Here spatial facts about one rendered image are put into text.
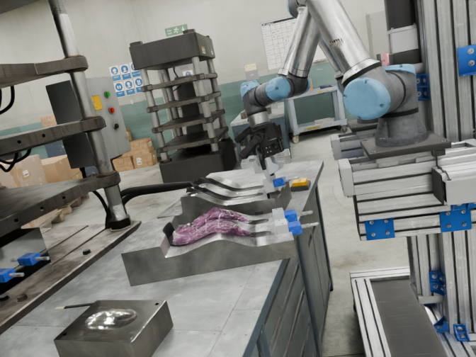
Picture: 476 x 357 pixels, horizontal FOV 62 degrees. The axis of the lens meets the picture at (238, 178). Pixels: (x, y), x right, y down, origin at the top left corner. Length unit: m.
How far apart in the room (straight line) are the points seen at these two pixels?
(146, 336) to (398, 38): 1.21
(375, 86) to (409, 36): 0.45
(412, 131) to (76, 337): 1.03
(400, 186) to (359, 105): 0.31
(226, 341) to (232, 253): 0.33
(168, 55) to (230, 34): 2.73
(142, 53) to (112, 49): 3.07
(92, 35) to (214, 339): 8.14
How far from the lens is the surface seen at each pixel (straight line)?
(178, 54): 5.42
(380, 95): 1.11
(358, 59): 1.16
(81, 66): 1.77
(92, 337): 0.93
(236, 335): 0.91
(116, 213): 1.84
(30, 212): 1.58
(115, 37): 8.57
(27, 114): 9.60
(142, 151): 8.14
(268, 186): 1.45
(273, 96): 1.36
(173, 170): 5.62
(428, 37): 1.45
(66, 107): 1.99
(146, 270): 1.21
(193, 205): 1.53
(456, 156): 1.32
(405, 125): 1.26
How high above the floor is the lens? 1.32
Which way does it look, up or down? 14 degrees down
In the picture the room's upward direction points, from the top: 12 degrees counter-clockwise
